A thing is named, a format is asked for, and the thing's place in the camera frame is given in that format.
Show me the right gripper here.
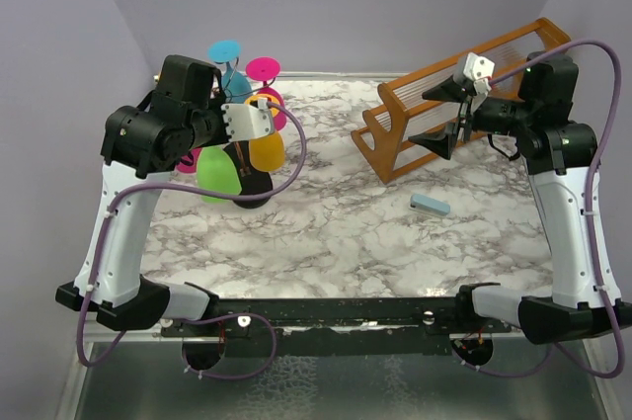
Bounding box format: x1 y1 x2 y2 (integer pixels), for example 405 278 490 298
410 73 535 158

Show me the pink wine glass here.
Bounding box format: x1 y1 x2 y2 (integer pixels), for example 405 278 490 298
245 56 284 107
176 148 201 174

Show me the green wine glass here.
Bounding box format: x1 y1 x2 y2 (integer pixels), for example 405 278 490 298
197 146 242 195

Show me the blue wine glass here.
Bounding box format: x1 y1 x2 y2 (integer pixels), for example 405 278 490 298
207 40 252 103

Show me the yellow wine glass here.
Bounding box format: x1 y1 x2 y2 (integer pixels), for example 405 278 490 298
249 107 285 172

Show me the metal wine glass rack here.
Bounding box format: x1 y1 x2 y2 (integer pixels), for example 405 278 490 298
223 141 274 196

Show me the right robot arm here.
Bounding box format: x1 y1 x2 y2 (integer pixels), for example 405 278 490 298
409 51 631 345

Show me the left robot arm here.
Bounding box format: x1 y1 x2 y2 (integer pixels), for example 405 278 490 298
55 54 227 336

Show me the wooden dish rack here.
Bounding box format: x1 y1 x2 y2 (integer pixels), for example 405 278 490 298
351 18 571 184

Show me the light blue eraser block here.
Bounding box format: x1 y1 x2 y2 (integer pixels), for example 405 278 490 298
409 194 450 216

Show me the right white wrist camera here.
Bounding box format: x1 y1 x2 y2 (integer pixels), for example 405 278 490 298
452 52 496 96

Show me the black base frame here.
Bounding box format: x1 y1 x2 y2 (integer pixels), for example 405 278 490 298
161 296 511 358

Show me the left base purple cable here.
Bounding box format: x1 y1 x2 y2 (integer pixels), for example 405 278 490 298
180 313 280 381

